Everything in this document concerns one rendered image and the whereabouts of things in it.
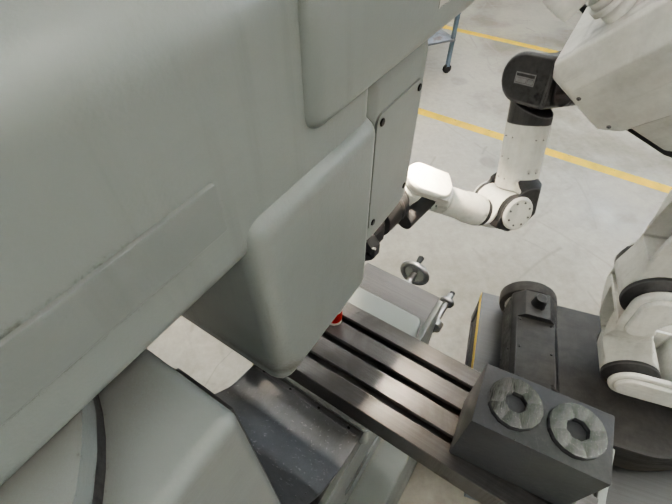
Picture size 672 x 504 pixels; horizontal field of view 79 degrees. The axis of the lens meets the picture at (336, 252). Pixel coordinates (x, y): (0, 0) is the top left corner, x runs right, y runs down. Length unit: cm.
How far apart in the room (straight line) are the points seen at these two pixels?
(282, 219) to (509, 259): 230
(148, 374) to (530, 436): 64
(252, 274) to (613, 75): 64
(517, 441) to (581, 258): 204
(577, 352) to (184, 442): 142
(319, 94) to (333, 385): 77
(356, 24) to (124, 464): 32
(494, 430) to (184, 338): 168
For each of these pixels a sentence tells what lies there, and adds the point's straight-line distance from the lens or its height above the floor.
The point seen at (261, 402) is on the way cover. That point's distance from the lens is 104.
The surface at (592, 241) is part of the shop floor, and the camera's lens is 290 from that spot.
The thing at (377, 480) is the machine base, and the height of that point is 20.
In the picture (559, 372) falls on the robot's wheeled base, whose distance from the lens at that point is 154.
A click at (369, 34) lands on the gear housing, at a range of 34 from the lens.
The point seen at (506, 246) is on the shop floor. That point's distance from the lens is 263.
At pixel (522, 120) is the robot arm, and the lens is 98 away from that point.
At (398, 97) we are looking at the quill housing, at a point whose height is 158.
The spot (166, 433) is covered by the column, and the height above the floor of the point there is 153.
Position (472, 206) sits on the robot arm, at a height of 119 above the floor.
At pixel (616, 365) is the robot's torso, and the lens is 144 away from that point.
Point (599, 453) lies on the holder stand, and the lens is 84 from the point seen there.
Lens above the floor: 180
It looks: 49 degrees down
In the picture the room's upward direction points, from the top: straight up
